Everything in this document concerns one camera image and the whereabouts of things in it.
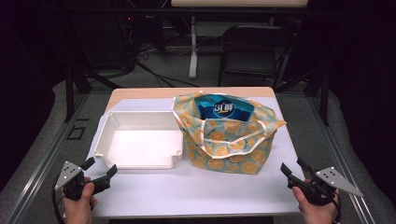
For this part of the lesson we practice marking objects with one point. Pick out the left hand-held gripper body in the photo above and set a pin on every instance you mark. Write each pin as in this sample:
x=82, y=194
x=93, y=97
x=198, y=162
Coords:
x=69, y=174

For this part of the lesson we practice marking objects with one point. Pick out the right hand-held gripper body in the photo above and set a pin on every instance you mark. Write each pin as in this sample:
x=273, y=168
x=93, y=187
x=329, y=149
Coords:
x=334, y=182

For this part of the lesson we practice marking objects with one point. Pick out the white plastic bin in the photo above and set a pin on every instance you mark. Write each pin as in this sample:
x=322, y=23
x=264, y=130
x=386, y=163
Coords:
x=140, y=146

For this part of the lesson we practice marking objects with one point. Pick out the orange-print tote bag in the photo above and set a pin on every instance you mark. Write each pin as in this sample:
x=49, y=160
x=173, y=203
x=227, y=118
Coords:
x=230, y=149

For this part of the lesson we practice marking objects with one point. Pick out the blue snack pouch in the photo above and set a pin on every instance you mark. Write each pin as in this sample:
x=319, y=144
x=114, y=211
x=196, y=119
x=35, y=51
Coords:
x=224, y=109

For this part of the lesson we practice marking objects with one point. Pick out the person's right hand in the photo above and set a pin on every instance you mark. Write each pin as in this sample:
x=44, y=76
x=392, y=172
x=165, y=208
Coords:
x=317, y=214

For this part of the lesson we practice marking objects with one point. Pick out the person's left hand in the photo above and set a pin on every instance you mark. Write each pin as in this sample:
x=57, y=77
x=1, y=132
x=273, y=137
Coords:
x=77, y=211

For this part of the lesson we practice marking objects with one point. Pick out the black metal stand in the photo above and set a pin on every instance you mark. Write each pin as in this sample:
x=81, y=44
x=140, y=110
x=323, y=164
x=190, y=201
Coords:
x=325, y=93
x=70, y=93

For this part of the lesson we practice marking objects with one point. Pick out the white table mat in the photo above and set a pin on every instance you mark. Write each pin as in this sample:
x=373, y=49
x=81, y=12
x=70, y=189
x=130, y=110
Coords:
x=186, y=193

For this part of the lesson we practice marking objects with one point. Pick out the black folding chair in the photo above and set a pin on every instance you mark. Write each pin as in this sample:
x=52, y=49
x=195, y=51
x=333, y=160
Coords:
x=249, y=62

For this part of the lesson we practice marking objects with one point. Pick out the beige desk with white leg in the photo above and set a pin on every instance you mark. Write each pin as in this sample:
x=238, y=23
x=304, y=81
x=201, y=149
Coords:
x=236, y=3

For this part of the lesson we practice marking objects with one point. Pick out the aluminium frame rail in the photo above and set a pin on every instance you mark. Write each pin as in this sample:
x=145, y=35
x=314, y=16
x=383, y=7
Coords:
x=40, y=168
x=339, y=155

